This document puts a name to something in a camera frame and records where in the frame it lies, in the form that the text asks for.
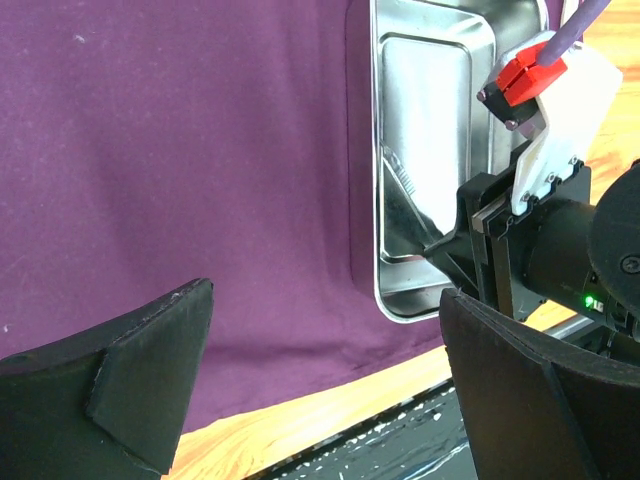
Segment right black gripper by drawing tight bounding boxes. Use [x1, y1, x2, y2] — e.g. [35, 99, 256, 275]
[423, 164, 639, 340]

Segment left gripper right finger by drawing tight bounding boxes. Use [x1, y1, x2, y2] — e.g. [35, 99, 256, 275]
[439, 289, 639, 479]

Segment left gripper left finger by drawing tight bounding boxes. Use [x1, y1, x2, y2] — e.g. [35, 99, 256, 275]
[1, 278, 214, 479]

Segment steel scalpel handle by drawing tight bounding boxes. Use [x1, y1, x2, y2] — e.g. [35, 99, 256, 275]
[381, 143, 443, 249]

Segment steel instrument tray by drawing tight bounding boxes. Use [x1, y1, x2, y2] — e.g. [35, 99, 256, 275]
[371, 1, 549, 324]

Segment purple surgical wrap cloth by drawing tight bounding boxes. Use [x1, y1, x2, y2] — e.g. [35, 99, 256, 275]
[1, 1, 440, 431]

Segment aluminium rail frame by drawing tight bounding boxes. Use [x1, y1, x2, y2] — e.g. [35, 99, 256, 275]
[544, 315, 599, 342]

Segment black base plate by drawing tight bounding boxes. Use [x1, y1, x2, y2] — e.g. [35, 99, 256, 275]
[251, 380, 477, 480]

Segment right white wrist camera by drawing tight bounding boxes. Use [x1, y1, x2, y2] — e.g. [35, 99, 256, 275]
[477, 30, 623, 216]

